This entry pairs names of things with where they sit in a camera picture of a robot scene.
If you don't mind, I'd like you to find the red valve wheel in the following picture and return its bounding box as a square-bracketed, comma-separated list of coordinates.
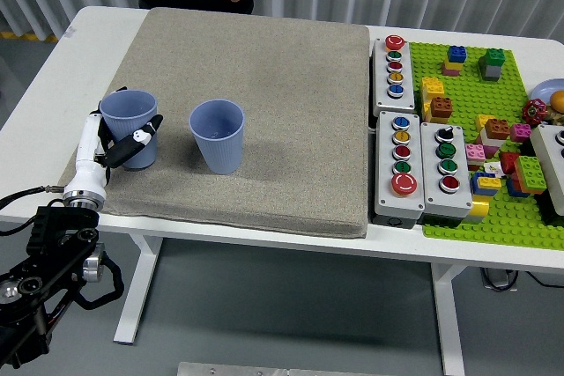
[522, 99, 548, 125]

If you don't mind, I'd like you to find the grey-brown cushion mat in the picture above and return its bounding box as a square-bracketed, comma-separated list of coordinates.
[56, 6, 371, 240]

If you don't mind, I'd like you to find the black floor cable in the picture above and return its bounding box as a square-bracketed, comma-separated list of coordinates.
[526, 269, 564, 290]

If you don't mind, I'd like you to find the grey toy brick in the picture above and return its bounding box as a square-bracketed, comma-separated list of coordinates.
[479, 63, 503, 83]

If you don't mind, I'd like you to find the green studded baseplate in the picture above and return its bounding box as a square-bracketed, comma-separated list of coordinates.
[407, 41, 564, 250]

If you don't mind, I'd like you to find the yellow toy cylinder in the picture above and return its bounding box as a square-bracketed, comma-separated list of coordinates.
[467, 197, 491, 219]

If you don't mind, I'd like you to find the light blue plate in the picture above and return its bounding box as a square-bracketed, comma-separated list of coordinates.
[530, 78, 564, 107]

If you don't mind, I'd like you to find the white table leg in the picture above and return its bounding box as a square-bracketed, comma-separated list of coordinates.
[430, 263, 467, 376]
[113, 234, 165, 345]

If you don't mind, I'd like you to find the brown toy brick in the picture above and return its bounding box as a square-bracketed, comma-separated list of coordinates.
[429, 96, 454, 120]
[484, 118, 511, 139]

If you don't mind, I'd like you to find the yellow floor tape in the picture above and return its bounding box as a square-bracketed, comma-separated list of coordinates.
[0, 31, 58, 43]

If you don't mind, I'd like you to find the large green toy brick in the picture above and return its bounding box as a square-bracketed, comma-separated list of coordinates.
[514, 155, 548, 191]

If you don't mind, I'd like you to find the white toy brick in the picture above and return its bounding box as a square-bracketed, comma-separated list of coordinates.
[479, 129, 508, 149]

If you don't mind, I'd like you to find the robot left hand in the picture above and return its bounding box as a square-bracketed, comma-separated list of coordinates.
[63, 105, 164, 196]

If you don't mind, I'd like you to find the grey five-button control box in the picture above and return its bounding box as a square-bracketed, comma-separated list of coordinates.
[372, 34, 418, 118]
[374, 110, 427, 224]

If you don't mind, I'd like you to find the red toy brick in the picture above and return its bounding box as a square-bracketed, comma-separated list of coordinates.
[500, 151, 522, 175]

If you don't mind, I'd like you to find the grey selector switch control box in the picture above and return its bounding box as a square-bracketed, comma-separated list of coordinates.
[419, 121, 474, 225]

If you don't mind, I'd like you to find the blue ribbed plastic cup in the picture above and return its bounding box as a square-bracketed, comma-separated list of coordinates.
[189, 99, 246, 175]
[99, 89, 159, 171]

